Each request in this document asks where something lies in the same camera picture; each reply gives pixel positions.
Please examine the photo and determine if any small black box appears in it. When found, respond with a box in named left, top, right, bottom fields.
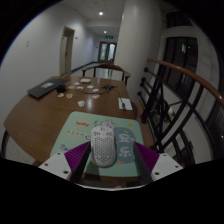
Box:
left=56, top=84, right=67, bottom=94

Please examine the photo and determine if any black railing with wooden handrail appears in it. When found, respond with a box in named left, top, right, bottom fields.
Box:
left=136, top=57, right=224, bottom=168

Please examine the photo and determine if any dark closed laptop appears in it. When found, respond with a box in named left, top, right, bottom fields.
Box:
left=27, top=77, right=71, bottom=100

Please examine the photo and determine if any dark framed window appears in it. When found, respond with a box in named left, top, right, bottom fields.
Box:
left=159, top=11, right=224, bottom=111

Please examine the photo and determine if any side doorway with door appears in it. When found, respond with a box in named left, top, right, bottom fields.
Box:
left=59, top=26, right=76, bottom=76

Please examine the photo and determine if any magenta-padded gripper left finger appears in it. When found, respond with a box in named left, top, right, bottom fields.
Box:
left=39, top=141, right=93, bottom=184

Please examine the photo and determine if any green printed mouse pad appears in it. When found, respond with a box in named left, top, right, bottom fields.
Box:
left=49, top=111, right=145, bottom=179

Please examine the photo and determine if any white honeycomb computer mouse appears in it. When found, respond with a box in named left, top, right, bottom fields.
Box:
left=90, top=124, right=118, bottom=168

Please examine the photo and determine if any white paper notepad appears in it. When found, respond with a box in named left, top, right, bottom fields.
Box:
left=117, top=97, right=134, bottom=111

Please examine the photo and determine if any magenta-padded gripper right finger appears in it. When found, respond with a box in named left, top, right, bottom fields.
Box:
left=132, top=141, right=184, bottom=185

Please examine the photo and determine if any wooden round-back chair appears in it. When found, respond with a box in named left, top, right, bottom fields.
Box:
left=81, top=63, right=132, bottom=86

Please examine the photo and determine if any black cable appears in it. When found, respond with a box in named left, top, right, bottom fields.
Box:
left=64, top=84, right=126, bottom=109

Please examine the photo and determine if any glass double door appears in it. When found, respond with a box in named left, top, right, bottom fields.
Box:
left=97, top=41, right=118, bottom=64

